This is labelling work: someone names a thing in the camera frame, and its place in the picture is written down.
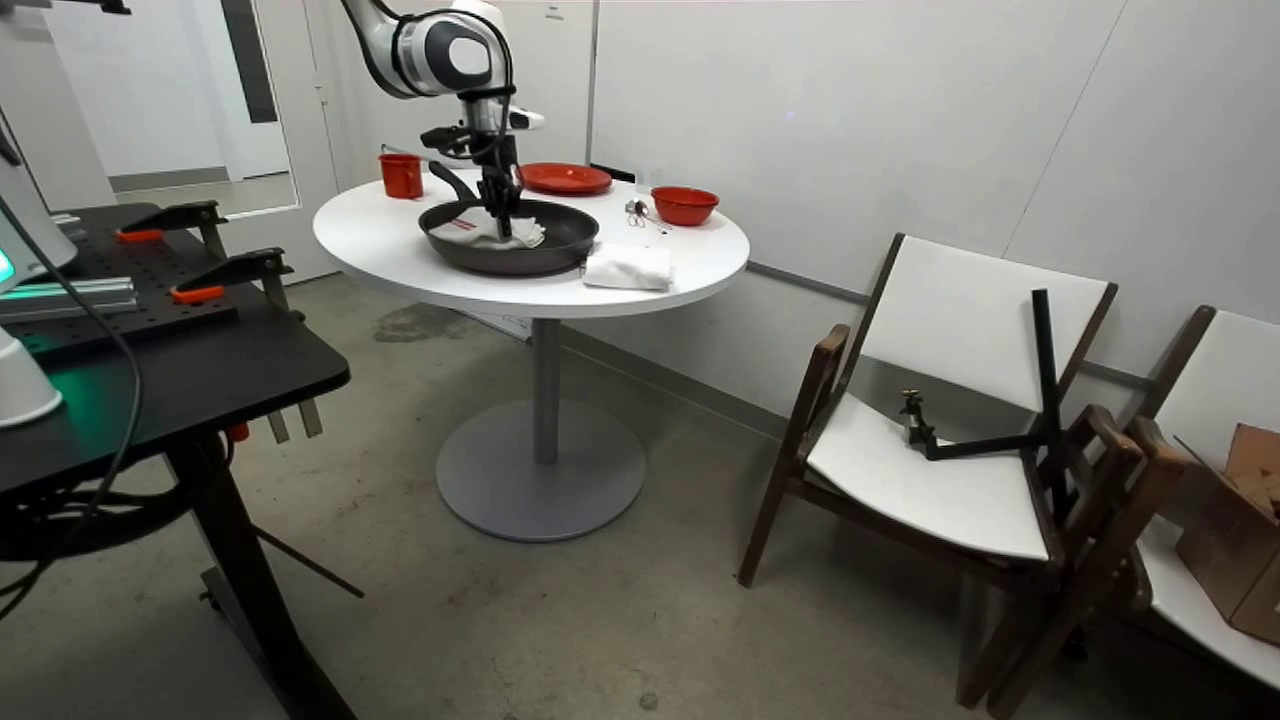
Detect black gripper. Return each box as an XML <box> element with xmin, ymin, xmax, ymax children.
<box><xmin>419</xmin><ymin>90</ymin><xmax>531</xmax><ymax>241</ymax></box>

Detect far white wooden chair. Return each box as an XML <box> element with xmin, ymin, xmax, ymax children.
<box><xmin>972</xmin><ymin>303</ymin><xmax>1280</xmax><ymax>720</ymax></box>

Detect red bowl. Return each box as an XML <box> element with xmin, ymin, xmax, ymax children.
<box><xmin>650</xmin><ymin>183</ymin><xmax>719</xmax><ymax>229</ymax></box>

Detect round white table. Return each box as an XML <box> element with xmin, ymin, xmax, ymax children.
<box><xmin>311</xmin><ymin>180</ymin><xmax>749</xmax><ymax>542</ymax></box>

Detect black tripod on chair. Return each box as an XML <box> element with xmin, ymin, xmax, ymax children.
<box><xmin>882</xmin><ymin>285</ymin><xmax>1085</xmax><ymax>485</ymax></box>

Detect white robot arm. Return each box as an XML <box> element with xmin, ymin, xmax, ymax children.
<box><xmin>338</xmin><ymin>0</ymin><xmax>518</xmax><ymax>233</ymax></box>

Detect white cloth red stripes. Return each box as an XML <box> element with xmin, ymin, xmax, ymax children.
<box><xmin>430</xmin><ymin>206</ymin><xmax>542</xmax><ymax>251</ymax></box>

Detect plain white folded cloth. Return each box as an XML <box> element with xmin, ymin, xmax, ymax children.
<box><xmin>583</xmin><ymin>242</ymin><xmax>671</xmax><ymax>290</ymax></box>

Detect black robot desk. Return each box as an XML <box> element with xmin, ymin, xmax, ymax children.
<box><xmin>0</xmin><ymin>197</ymin><xmax>360</xmax><ymax>720</ymax></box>

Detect red plate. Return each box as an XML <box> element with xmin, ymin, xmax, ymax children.
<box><xmin>518</xmin><ymin>161</ymin><xmax>610</xmax><ymax>197</ymax></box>

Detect near white wooden chair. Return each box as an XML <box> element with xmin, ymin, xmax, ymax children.
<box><xmin>737</xmin><ymin>233</ymin><xmax>1151</xmax><ymax>713</ymax></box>

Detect small dark utensil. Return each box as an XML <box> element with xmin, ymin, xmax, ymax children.
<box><xmin>622</xmin><ymin>197</ymin><xmax>668</xmax><ymax>236</ymax></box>

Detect black frying pan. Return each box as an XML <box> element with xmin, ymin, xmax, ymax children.
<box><xmin>419</xmin><ymin>161</ymin><xmax>596</xmax><ymax>274</ymax></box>

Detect cardboard box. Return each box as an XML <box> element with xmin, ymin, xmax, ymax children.
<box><xmin>1175</xmin><ymin>422</ymin><xmax>1280</xmax><ymax>645</ymax></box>

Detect white wooden chair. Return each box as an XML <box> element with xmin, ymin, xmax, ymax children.
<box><xmin>737</xmin><ymin>233</ymin><xmax>1151</xmax><ymax>713</ymax></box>
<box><xmin>972</xmin><ymin>303</ymin><xmax>1280</xmax><ymax>720</ymax></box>

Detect red cup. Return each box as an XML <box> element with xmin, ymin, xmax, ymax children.
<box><xmin>380</xmin><ymin>153</ymin><xmax>425</xmax><ymax>199</ymax></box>

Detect orange black clamp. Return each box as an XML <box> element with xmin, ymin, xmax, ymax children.
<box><xmin>167</xmin><ymin>247</ymin><xmax>322</xmax><ymax>445</ymax></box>
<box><xmin>117</xmin><ymin>199</ymin><xmax>224</xmax><ymax>260</ymax></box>

